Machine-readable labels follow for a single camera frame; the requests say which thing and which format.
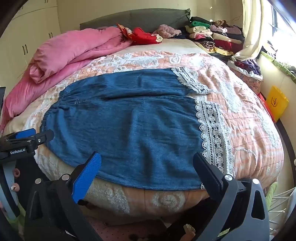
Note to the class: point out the purple clothes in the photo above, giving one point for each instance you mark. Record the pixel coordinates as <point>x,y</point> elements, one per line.
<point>251,66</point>

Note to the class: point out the red bag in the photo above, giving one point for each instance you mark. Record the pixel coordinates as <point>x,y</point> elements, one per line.
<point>266,106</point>

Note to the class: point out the green plush cloth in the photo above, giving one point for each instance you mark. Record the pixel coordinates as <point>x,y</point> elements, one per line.
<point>271,194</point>

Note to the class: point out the pink plush cloth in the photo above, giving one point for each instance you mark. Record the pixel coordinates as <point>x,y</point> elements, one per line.
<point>167,30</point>

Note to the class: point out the red patterned cloth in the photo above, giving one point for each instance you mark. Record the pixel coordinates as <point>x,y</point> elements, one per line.
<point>143,34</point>

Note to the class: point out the grey headboard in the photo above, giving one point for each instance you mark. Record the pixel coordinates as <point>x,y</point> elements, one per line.
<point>143,18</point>

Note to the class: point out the black screen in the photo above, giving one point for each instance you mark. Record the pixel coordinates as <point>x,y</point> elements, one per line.
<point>2,97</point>

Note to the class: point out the green window sill mat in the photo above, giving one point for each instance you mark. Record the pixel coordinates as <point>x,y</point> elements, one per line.
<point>277,62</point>

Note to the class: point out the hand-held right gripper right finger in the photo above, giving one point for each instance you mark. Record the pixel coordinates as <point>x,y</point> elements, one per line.
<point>205,171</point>

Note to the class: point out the pile of folded clothes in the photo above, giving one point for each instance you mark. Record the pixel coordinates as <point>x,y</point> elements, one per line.
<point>208,34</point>

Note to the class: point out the pink duvet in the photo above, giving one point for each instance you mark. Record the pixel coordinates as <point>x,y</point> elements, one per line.
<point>57,60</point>

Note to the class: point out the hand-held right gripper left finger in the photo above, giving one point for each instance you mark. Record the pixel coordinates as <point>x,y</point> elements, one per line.
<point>86,177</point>

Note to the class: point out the cream curtain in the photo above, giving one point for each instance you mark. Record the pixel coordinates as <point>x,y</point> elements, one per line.
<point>252,23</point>

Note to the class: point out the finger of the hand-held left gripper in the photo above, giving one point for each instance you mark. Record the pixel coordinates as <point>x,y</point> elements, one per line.
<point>24,134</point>
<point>44,137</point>

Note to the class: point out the dark bed frame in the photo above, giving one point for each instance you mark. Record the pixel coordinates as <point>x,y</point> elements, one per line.
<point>283,134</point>

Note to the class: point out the cream wardrobe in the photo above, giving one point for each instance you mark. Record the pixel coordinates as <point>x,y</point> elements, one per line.
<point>27,30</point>

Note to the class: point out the blue denim pants lace trim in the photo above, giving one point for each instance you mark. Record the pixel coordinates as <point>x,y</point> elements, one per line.
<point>127,127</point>

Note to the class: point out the peach printed blanket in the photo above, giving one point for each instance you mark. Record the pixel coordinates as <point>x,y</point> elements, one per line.
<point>242,139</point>

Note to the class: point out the yellow bag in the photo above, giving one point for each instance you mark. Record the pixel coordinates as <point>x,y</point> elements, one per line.
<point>277,102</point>

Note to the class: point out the window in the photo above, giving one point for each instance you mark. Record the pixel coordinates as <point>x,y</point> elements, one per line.
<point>286,34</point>

